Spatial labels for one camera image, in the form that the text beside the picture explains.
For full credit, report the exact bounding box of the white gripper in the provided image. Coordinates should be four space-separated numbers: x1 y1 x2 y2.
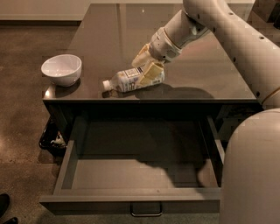
131 27 182 87

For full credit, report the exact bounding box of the blue plastic water bottle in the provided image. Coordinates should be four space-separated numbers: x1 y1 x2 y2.
102 67 165 93

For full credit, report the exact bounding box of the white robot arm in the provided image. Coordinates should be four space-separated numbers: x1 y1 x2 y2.
132 0 280 224

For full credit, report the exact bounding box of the open grey top drawer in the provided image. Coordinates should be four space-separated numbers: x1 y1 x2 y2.
39 117 224 215

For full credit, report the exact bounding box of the grey cabinet counter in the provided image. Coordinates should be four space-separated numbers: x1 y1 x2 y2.
42 3 263 141

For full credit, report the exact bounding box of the white ceramic bowl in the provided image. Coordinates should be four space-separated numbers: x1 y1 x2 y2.
41 54 82 87

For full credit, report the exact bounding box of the black trash bin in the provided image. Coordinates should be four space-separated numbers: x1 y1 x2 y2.
38 118 67 157

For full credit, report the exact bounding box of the black shoe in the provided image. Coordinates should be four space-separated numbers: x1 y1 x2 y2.
0 193 18 224

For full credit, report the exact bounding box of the metal drawer handle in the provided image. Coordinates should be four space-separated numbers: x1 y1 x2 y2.
129 203 163 218

